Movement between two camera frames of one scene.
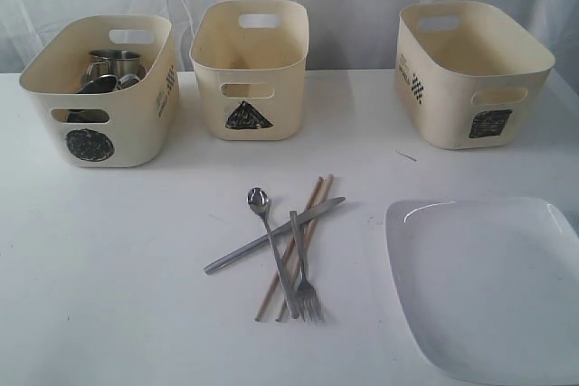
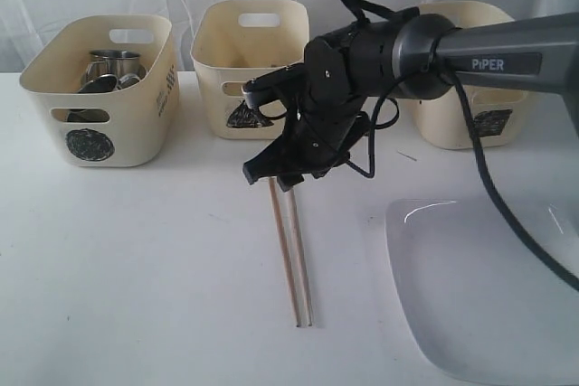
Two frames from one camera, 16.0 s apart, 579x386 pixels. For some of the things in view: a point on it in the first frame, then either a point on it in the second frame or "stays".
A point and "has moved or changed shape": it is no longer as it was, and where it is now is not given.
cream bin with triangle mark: (250, 58) stays
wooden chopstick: (305, 243) to (292, 194)
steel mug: (116, 62) stays
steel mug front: (127, 80) stays
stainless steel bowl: (101, 84) stays
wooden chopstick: (274, 281) has moved or changed shape
